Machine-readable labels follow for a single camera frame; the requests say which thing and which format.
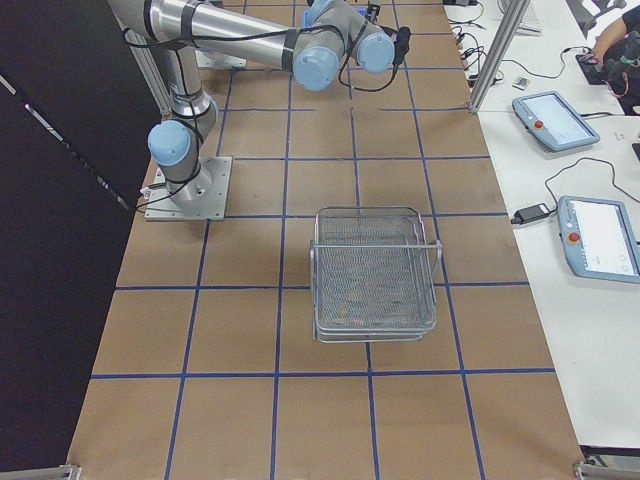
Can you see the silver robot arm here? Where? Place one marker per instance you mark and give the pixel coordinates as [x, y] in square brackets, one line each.
[315, 55]

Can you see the black power adapter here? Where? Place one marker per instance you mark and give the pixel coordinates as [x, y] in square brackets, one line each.
[530, 214]

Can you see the blue plastic tray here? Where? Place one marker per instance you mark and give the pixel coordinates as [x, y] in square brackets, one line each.
[321, 7]

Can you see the far teach pendant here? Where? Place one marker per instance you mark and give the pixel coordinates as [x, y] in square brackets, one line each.
[553, 122]

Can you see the teach pendant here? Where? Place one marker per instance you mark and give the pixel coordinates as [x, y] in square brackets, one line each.
[598, 239]
[553, 122]

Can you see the near teach pendant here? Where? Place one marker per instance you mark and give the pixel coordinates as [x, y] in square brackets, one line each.
[598, 239]

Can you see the person at desk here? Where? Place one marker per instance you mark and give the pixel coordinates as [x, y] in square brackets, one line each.
[611, 44]

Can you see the wire mesh shelf rack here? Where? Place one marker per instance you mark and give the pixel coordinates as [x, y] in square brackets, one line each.
[371, 275]

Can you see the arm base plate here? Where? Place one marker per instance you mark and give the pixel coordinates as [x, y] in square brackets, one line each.
[203, 198]
[218, 61]

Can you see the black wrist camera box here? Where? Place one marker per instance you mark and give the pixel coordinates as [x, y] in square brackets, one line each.
[401, 45]

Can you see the aluminium frame post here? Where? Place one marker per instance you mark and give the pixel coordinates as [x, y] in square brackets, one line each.
[500, 44]

